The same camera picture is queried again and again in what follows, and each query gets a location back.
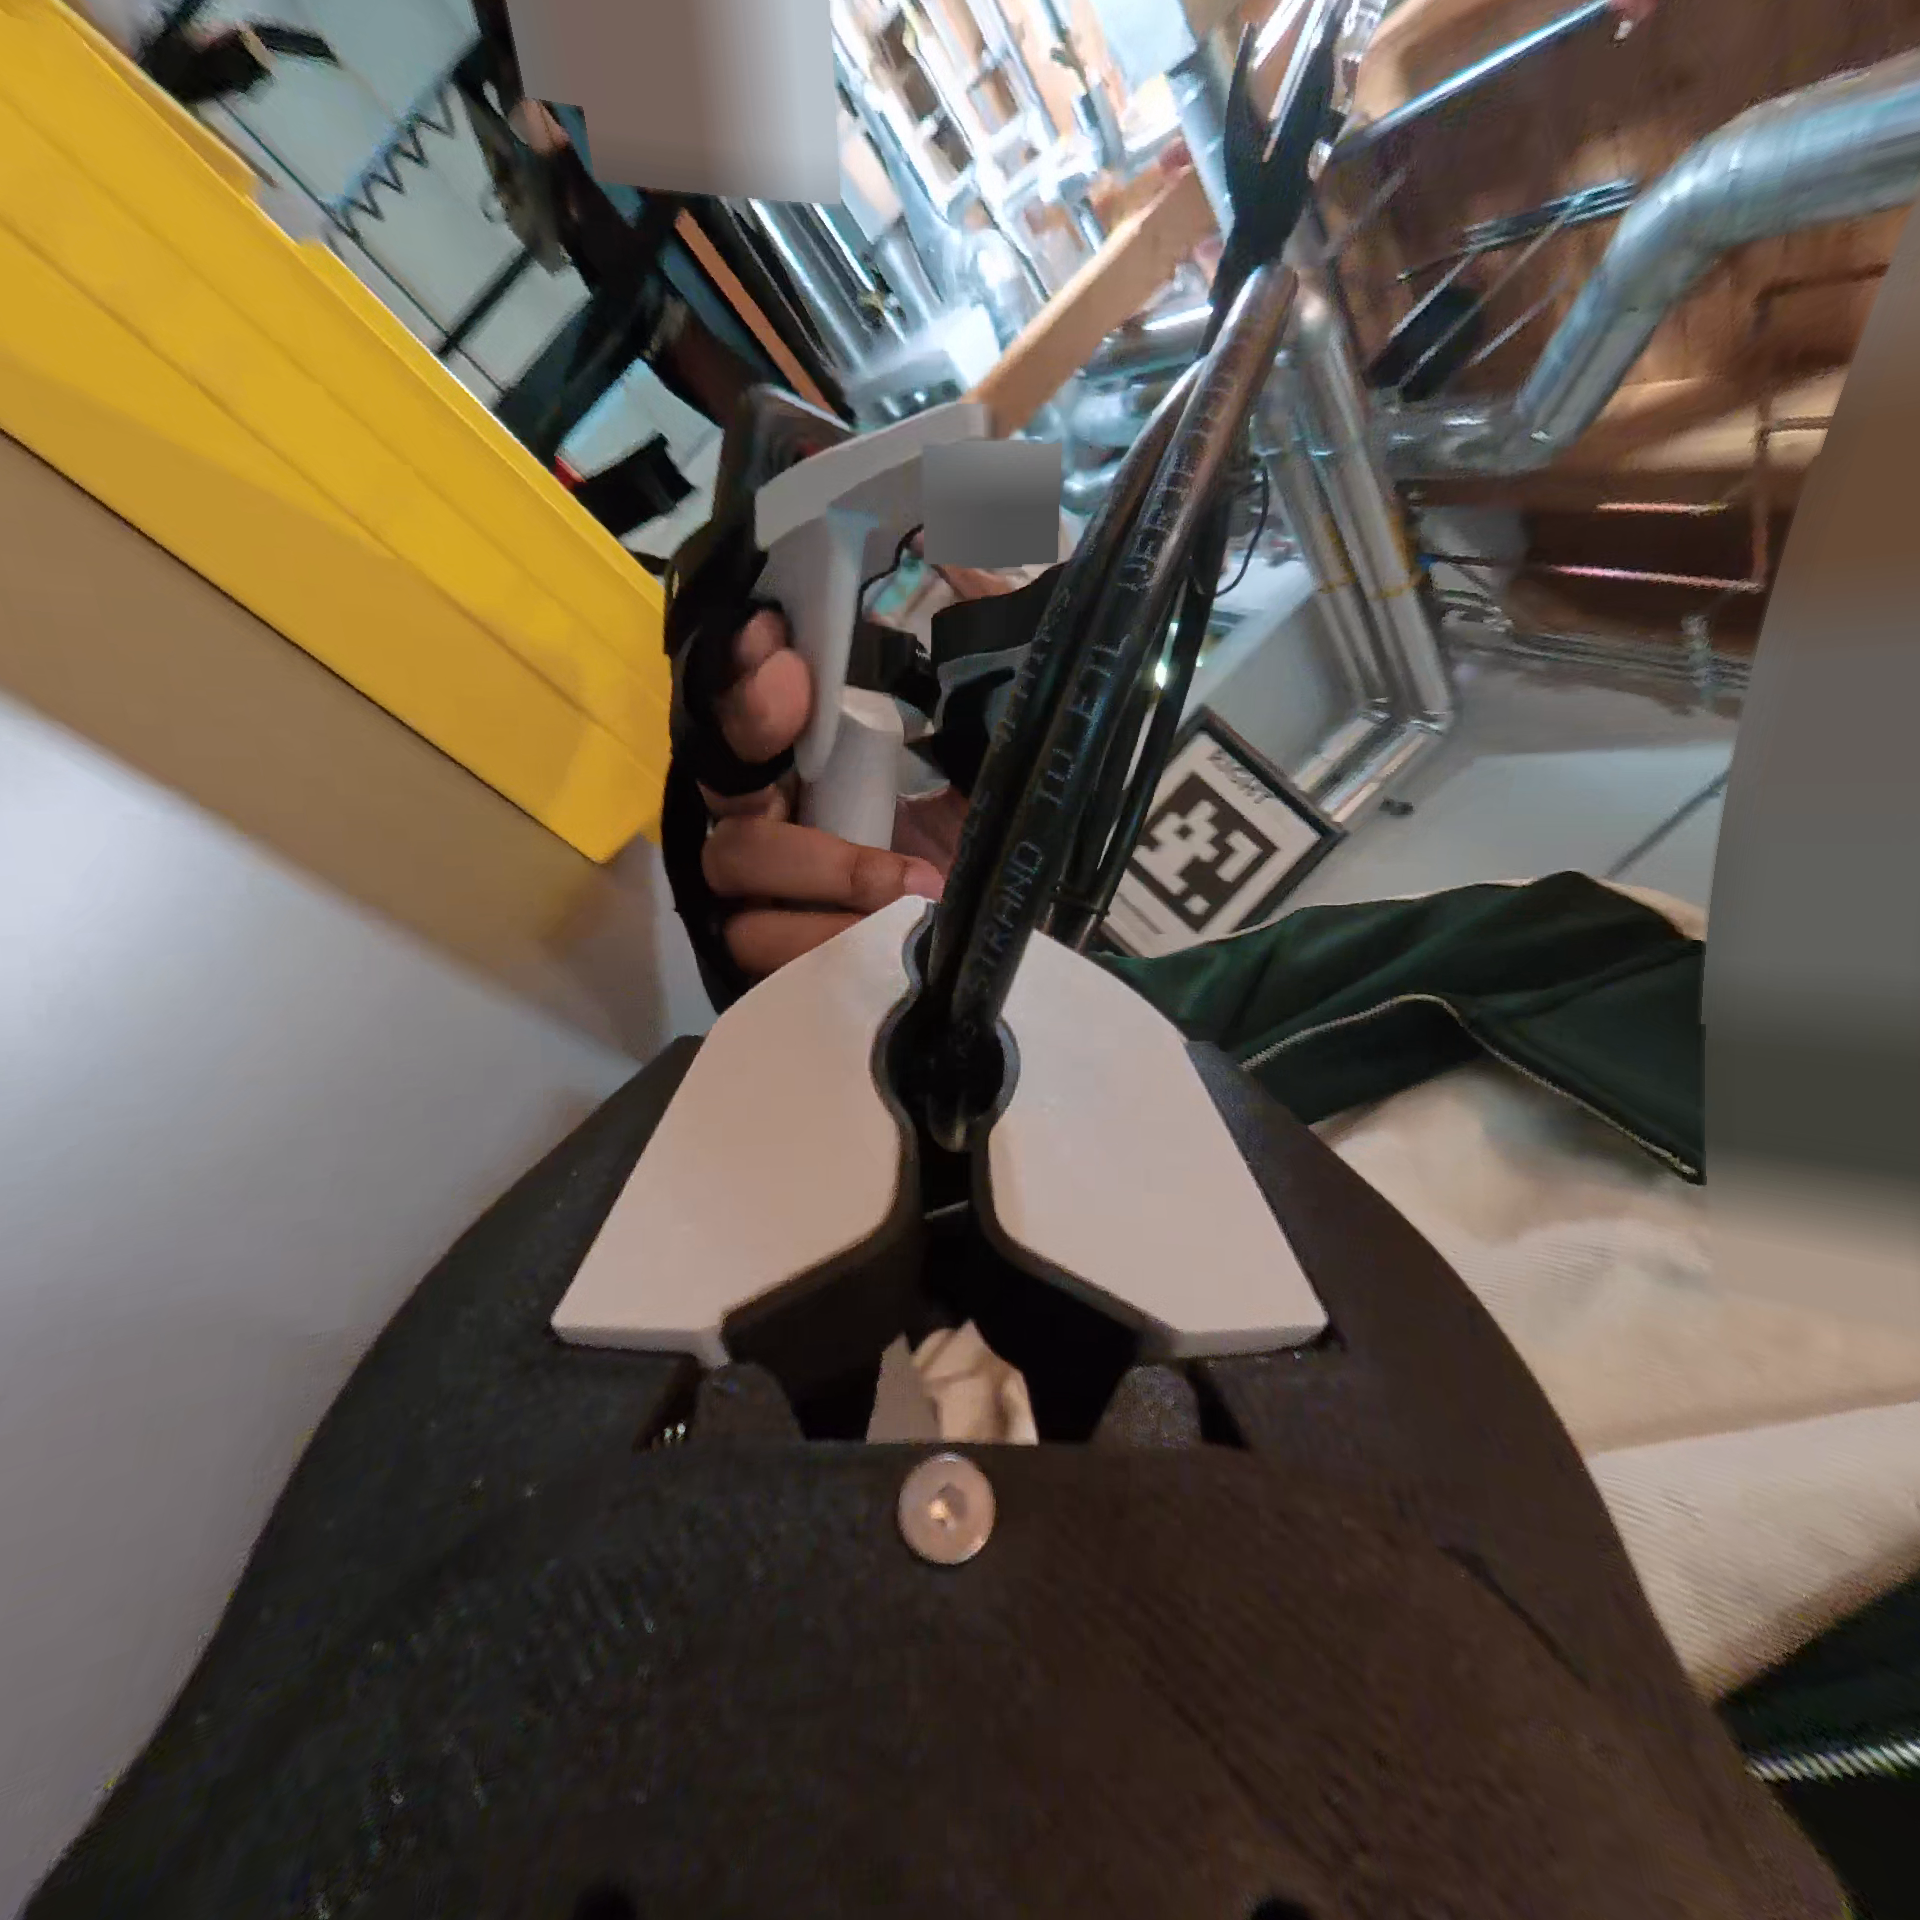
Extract white trousers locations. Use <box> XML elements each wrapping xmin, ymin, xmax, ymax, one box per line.
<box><xmin>870</xmin><ymin>1049</ymin><xmax>1920</xmax><ymax>1705</ymax></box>

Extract dark green zip jacket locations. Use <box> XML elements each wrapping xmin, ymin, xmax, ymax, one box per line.
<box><xmin>1093</xmin><ymin>872</ymin><xmax>1920</xmax><ymax>1920</ymax></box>

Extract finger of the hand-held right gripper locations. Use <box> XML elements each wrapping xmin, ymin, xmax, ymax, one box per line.
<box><xmin>755</xmin><ymin>402</ymin><xmax>995</xmax><ymax>523</ymax></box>

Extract black ethernet cable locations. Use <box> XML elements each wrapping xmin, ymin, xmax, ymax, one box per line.
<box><xmin>877</xmin><ymin>24</ymin><xmax>1355</xmax><ymax>1162</ymax></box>

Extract silver ventilation ducts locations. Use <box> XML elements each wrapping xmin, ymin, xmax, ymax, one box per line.
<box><xmin>750</xmin><ymin>75</ymin><xmax>1920</xmax><ymax>788</ymax></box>

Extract framed marker sign on stand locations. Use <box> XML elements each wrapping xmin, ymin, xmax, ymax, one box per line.
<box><xmin>1100</xmin><ymin>708</ymin><xmax>1349</xmax><ymax>965</ymax></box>

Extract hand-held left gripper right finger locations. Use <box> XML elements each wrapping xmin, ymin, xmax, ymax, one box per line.
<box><xmin>972</xmin><ymin>932</ymin><xmax>1331</xmax><ymax>1361</ymax></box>

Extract person's right hand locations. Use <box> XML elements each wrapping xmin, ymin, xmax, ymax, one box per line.
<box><xmin>700</xmin><ymin>599</ymin><xmax>947</xmax><ymax>981</ymax></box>

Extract yellow plastic bin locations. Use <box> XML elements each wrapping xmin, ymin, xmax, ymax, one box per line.
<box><xmin>0</xmin><ymin>0</ymin><xmax>673</xmax><ymax>866</ymax></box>

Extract coiled black cable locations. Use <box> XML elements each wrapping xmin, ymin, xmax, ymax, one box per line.
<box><xmin>334</xmin><ymin>87</ymin><xmax>470</xmax><ymax>232</ymax></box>

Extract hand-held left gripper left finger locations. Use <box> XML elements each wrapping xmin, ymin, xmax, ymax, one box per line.
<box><xmin>552</xmin><ymin>893</ymin><xmax>942</xmax><ymax>1368</ymax></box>

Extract black tilting work table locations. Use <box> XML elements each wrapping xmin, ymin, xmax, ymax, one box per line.
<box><xmin>492</xmin><ymin>90</ymin><xmax>846</xmax><ymax>505</ymax></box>

